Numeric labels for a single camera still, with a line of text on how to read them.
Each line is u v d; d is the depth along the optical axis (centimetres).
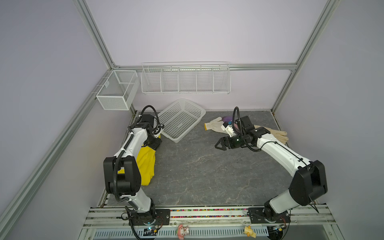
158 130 79
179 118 116
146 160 89
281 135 107
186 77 99
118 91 99
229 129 77
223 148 73
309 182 43
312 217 74
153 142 80
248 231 67
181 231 68
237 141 71
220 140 74
